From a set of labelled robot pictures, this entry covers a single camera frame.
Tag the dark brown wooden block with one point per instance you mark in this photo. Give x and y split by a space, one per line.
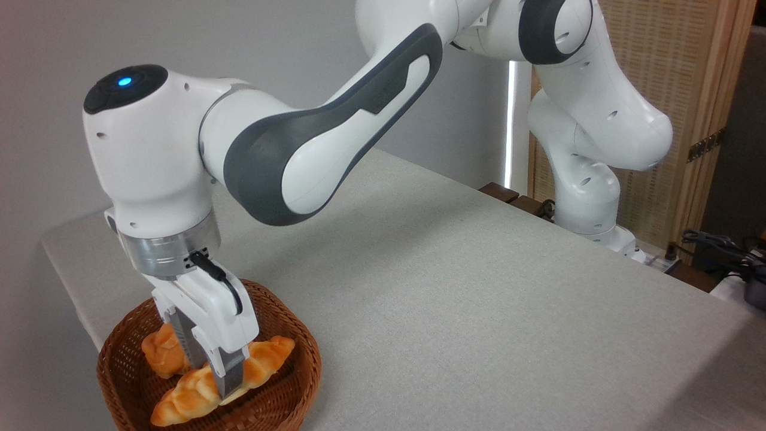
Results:
526 205
498 192

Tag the white power strip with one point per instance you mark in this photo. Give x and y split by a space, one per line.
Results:
655 257

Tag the round orange bread roll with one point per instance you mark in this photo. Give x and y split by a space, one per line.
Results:
160 356

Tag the brown wicker basket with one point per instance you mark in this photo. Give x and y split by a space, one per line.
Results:
287 389

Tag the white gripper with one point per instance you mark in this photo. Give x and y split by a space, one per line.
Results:
215 311

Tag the grey tablecloth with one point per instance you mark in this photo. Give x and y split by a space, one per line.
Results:
479 269

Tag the metal screen hinge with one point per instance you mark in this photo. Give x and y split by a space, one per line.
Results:
706 145

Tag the long braided bread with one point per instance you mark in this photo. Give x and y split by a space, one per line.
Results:
182 401

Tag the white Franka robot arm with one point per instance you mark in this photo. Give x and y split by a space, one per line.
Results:
335 137

